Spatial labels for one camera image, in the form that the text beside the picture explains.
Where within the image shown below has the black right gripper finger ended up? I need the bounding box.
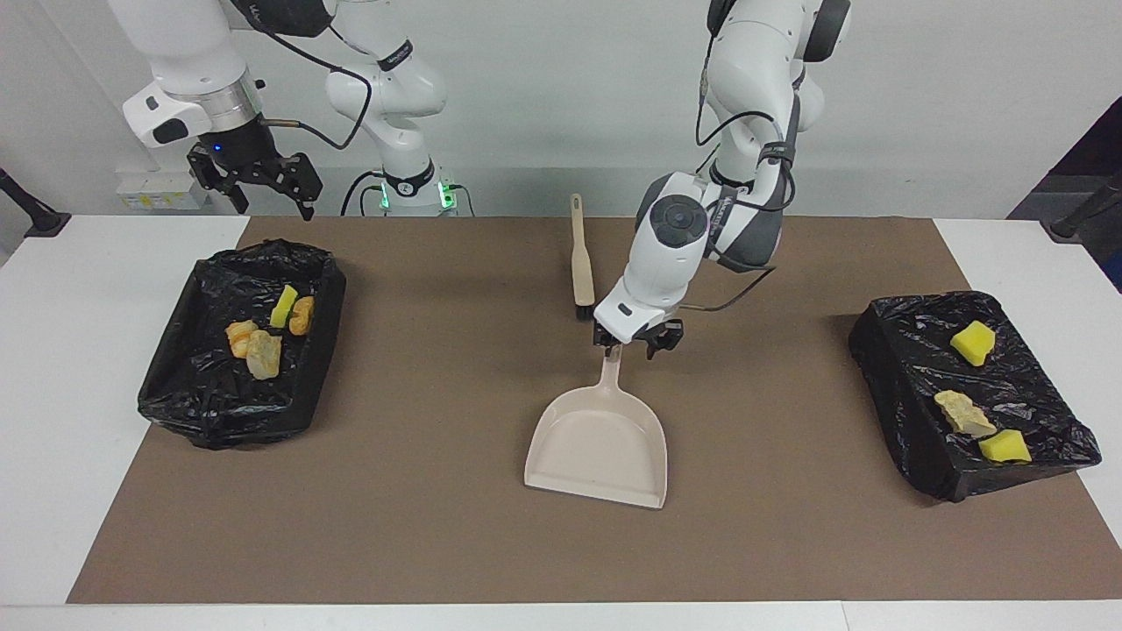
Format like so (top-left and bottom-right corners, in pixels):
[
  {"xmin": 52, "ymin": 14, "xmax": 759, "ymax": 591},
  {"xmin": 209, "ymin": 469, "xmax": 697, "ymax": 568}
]
[
  {"xmin": 187, "ymin": 145, "xmax": 251, "ymax": 216},
  {"xmin": 279, "ymin": 152, "xmax": 324, "ymax": 222}
]

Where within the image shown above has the beige hand brush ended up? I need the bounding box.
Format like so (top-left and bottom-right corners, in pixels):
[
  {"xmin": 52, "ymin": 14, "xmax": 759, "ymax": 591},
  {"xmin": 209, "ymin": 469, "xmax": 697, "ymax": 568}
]
[{"xmin": 570, "ymin": 194, "xmax": 597, "ymax": 320}]

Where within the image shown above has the beige plastic dustpan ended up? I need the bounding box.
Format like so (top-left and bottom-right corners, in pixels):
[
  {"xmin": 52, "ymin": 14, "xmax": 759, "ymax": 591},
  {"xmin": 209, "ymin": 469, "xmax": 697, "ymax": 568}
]
[{"xmin": 523, "ymin": 344, "xmax": 669, "ymax": 510}]

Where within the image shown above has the green and yellow sponge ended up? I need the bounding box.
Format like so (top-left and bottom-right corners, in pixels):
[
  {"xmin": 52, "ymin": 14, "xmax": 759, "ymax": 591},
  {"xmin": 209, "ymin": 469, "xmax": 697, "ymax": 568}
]
[{"xmin": 269, "ymin": 283, "xmax": 300, "ymax": 330}]

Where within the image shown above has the pale bread chunk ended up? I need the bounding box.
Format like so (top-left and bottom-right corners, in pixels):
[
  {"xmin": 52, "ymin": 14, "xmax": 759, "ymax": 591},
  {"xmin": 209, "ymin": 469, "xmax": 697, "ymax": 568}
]
[{"xmin": 246, "ymin": 330, "xmax": 284, "ymax": 381}]

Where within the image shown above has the yellow sponge piece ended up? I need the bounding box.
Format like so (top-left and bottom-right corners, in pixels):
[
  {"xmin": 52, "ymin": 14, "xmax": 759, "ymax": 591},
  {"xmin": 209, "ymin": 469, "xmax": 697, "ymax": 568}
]
[
  {"xmin": 951, "ymin": 320, "xmax": 998, "ymax": 367},
  {"xmin": 978, "ymin": 429, "xmax": 1033, "ymax": 464}
]

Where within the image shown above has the open bin with black bag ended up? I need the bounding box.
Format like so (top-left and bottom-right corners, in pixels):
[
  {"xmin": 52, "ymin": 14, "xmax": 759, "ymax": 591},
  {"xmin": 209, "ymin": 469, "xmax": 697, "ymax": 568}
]
[{"xmin": 138, "ymin": 239, "xmax": 347, "ymax": 450}]

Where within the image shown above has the bin covered by black bag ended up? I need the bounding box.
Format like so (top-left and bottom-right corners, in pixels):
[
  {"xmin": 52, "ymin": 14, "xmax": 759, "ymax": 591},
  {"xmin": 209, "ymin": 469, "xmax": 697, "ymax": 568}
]
[{"xmin": 848, "ymin": 291, "xmax": 1103, "ymax": 503}]

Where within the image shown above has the black stand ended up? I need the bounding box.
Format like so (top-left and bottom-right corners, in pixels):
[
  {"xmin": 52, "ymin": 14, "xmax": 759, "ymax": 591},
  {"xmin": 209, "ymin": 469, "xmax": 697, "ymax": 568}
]
[
  {"xmin": 1041, "ymin": 171, "xmax": 1122, "ymax": 244},
  {"xmin": 0, "ymin": 167, "xmax": 71, "ymax": 238}
]

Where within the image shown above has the brown table mat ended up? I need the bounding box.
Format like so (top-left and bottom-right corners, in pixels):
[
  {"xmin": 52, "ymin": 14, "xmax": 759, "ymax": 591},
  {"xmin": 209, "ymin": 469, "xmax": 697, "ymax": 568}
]
[{"xmin": 66, "ymin": 216, "xmax": 1122, "ymax": 604}]

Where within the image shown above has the black right base cable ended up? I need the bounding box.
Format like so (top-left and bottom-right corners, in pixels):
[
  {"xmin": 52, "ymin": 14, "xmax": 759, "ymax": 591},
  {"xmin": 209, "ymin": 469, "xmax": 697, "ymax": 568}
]
[{"xmin": 339, "ymin": 171, "xmax": 388, "ymax": 217}]

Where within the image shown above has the white wall socket box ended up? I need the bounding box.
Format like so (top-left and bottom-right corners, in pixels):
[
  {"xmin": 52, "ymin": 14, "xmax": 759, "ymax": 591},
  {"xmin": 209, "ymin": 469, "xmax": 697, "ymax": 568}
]
[{"xmin": 117, "ymin": 171, "xmax": 211, "ymax": 211}]

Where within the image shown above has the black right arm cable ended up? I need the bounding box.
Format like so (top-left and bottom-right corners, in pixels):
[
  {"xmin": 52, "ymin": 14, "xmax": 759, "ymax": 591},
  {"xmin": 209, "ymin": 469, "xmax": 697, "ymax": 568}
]
[{"xmin": 250, "ymin": 22, "xmax": 375, "ymax": 152}]

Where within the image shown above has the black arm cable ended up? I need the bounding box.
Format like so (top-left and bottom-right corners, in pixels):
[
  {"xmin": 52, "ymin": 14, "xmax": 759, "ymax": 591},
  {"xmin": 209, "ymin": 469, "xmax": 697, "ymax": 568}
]
[
  {"xmin": 679, "ymin": 53, "xmax": 803, "ymax": 314},
  {"xmin": 250, "ymin": 22, "xmax": 375, "ymax": 152}
]

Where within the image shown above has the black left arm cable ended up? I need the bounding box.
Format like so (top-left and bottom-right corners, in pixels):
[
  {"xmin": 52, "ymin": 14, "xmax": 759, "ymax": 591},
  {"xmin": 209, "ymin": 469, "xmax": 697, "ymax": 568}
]
[{"xmin": 679, "ymin": 53, "xmax": 803, "ymax": 314}]

